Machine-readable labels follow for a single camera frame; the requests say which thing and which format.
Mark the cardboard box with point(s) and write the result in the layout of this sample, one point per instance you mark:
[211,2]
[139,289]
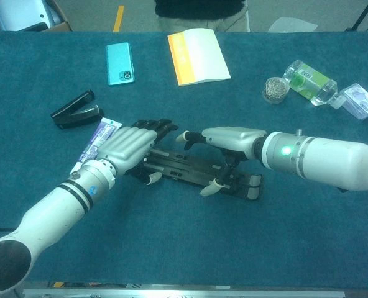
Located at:
[64,26]

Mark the clear bottle green label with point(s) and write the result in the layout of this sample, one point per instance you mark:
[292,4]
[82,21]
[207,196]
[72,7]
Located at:
[311,83]

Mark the teal smartphone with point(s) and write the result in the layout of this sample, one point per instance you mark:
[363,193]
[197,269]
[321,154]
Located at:
[118,62]

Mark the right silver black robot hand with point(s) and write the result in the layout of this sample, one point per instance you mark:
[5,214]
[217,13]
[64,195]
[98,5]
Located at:
[237,139]

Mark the aluminium frame rail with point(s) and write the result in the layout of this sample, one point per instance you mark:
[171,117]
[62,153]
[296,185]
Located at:
[184,293]

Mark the teal table cloth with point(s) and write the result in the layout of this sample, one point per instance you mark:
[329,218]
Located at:
[202,248]

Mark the black tripod leg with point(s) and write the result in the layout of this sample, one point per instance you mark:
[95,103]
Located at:
[361,17]

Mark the seated person dark jacket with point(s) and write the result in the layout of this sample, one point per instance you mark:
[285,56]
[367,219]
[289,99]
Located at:
[202,12]

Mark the clear jar of paper clips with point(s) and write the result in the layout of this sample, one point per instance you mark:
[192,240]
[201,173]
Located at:
[275,90]

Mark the black stapler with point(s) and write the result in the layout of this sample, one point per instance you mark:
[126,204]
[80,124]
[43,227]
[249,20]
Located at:
[78,119]

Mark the white purple toothpaste tube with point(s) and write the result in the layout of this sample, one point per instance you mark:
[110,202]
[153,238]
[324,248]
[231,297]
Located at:
[104,130]

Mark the yellow white notebook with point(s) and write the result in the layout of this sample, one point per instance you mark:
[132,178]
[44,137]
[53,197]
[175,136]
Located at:
[199,59]

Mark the black folding laptop stand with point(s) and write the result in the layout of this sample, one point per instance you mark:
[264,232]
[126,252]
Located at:
[190,167]

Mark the clear plastic box blue contents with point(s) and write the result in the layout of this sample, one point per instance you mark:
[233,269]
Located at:
[361,102]

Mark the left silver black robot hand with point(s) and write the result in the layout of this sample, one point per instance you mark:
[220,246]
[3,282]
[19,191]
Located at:
[128,146]

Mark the silver device in cardboard box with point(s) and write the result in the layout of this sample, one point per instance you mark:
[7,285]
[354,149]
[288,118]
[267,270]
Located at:
[16,12]

